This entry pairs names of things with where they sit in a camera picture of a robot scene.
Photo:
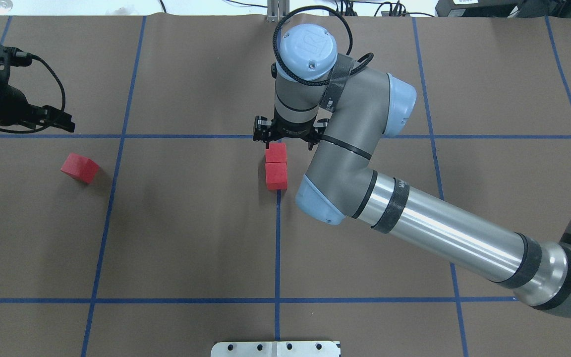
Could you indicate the white metal mounting plate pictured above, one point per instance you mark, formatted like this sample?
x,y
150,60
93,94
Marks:
x,y
277,349

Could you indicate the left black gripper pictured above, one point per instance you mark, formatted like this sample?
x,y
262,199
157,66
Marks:
x,y
10,107

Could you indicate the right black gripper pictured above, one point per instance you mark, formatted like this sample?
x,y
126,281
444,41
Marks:
x,y
293,130

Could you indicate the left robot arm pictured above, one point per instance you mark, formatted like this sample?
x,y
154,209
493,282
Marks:
x,y
17,129

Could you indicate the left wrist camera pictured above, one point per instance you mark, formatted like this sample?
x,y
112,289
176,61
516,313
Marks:
x,y
0,54

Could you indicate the red foam block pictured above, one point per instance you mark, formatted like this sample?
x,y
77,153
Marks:
x,y
276,176
80,168
276,152

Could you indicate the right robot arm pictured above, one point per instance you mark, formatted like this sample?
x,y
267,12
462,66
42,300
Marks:
x,y
333,100

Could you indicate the aluminium frame post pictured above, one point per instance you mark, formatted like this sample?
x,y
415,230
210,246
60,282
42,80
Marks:
x,y
277,10

